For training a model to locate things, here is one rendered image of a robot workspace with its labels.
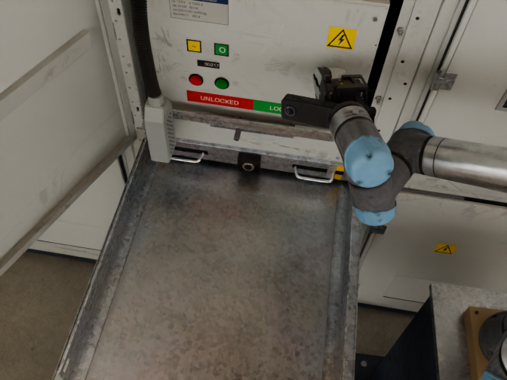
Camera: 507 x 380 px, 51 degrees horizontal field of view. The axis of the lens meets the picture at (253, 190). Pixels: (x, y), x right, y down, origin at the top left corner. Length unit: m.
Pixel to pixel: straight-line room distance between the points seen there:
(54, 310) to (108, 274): 0.98
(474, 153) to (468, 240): 0.79
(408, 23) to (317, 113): 0.28
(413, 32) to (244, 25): 0.35
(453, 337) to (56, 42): 1.13
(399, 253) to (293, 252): 0.58
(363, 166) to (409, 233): 0.86
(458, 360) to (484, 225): 0.45
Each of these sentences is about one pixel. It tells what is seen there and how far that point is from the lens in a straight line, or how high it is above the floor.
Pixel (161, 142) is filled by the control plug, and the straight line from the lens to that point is 1.26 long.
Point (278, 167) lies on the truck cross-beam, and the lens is 1.40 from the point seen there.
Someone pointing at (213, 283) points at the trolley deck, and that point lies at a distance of 1.26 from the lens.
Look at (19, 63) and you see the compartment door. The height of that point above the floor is 1.27.
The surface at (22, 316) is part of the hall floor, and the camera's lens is 2.28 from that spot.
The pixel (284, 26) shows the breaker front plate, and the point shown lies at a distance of 1.11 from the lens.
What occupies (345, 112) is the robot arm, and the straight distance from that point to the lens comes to 0.95.
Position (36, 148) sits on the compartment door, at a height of 1.05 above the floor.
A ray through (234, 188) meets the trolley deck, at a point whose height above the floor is 0.85.
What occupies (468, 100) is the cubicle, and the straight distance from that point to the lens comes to 1.28.
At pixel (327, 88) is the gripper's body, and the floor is 1.28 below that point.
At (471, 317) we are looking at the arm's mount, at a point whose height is 0.79.
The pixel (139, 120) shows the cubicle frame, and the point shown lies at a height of 0.92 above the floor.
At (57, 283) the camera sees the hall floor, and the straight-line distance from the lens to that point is 2.30.
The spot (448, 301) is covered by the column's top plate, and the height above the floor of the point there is 0.75.
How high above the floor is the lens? 1.98
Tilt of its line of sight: 54 degrees down
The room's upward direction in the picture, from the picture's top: 4 degrees clockwise
